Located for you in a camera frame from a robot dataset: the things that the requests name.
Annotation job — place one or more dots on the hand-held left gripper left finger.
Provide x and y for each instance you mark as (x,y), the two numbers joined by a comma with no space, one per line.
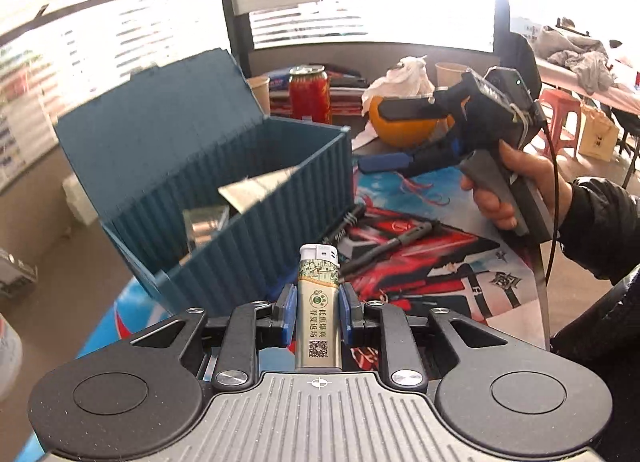
(285,312)

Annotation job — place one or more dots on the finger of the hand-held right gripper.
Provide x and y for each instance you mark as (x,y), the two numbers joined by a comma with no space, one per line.
(382,162)
(415,109)

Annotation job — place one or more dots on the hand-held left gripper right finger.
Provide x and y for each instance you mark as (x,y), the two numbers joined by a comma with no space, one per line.
(346,314)

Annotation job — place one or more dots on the orange fruit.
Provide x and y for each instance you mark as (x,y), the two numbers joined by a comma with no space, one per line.
(405,135)

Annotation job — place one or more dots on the beige printed lighter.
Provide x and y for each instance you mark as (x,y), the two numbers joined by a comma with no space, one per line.
(317,302)

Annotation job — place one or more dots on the blue ribbed storage box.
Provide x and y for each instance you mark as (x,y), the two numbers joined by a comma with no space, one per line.
(280,227)

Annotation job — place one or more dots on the person's right forearm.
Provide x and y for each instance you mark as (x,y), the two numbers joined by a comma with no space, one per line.
(605,227)

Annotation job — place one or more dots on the person's right hand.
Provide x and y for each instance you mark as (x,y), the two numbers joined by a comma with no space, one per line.
(540,176)

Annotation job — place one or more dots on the crumpled white tissue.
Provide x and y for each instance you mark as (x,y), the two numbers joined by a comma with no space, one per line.
(400,76)

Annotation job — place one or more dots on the paper cup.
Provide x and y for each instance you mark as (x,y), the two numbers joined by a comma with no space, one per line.
(447,75)
(260,94)

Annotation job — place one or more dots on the red plastic stool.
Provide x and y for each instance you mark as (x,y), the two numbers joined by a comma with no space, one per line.
(560,109)

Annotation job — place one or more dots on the black spring clip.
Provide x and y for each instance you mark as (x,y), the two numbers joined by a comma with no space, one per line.
(345,222)

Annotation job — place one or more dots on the black pen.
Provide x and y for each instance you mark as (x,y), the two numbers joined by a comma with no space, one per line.
(395,243)

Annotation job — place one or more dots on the pile of grey clothes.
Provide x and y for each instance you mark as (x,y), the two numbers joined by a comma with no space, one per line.
(580,54)

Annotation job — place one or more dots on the beige tote bag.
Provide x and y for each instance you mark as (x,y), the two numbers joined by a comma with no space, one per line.
(597,134)

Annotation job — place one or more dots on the red drink can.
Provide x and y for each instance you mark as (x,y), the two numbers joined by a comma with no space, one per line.
(310,91)

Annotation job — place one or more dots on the blue and red printed mat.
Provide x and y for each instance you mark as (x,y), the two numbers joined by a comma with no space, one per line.
(450,267)

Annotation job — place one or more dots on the shiny metal block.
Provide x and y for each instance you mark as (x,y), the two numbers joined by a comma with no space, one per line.
(205,226)

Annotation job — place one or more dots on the white table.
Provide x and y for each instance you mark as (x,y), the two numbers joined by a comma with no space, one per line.
(620,96)

